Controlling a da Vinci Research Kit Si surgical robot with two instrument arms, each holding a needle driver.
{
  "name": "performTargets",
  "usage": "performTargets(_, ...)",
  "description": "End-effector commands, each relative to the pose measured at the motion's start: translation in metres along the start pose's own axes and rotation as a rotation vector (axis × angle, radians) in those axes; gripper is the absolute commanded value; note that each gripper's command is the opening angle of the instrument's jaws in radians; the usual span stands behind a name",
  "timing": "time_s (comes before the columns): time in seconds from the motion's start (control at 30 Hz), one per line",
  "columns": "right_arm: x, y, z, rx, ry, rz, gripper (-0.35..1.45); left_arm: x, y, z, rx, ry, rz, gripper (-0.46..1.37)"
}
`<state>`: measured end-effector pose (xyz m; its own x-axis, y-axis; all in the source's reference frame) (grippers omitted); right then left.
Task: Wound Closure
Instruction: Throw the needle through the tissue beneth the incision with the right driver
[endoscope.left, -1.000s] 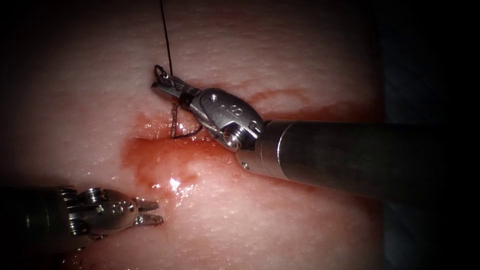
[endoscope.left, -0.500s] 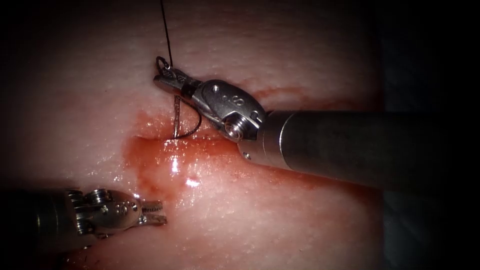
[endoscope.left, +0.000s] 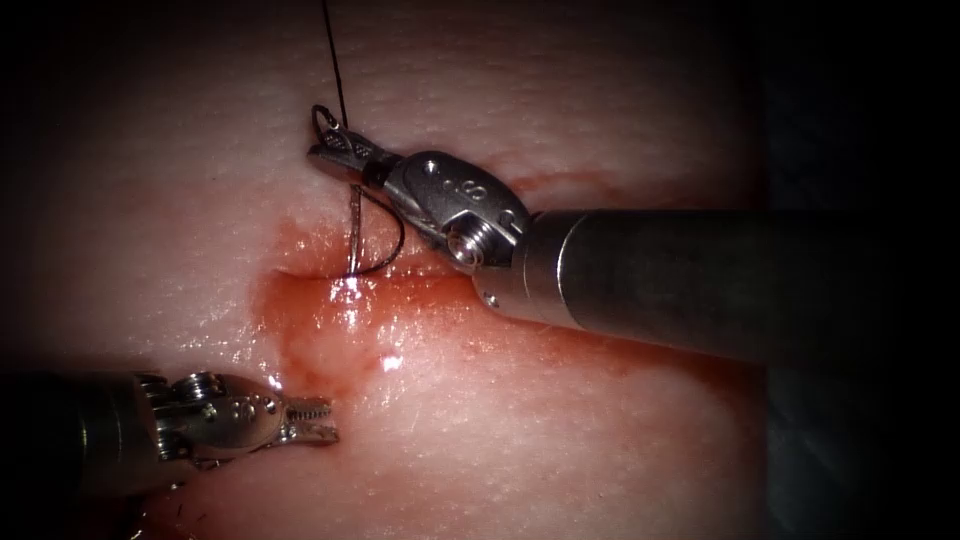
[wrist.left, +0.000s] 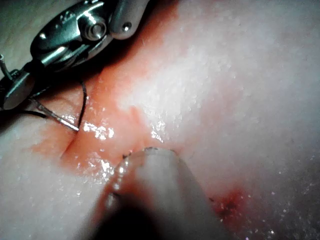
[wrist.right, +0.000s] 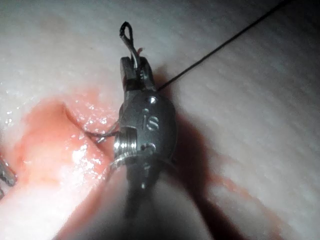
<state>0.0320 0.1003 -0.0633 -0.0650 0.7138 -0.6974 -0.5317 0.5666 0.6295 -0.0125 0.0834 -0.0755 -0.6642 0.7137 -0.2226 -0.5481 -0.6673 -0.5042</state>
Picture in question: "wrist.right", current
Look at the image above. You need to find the right arm needle driver jaw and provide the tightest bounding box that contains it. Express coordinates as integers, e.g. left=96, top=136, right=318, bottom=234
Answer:
left=137, top=56, right=158, bottom=92
left=119, top=56, right=138, bottom=93

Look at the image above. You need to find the tissue pad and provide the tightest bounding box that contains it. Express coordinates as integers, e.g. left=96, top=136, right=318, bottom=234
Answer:
left=0, top=0, right=320, bottom=240

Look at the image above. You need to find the curved steel needle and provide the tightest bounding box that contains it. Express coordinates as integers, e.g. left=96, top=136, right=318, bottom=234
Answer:
left=121, top=34, right=141, bottom=72

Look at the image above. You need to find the black thread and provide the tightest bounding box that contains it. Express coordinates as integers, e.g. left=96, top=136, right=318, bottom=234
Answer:
left=82, top=0, right=295, bottom=145

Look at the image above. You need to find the right arm needle driver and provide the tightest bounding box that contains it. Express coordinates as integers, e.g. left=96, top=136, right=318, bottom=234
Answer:
left=113, top=88, right=179, bottom=163

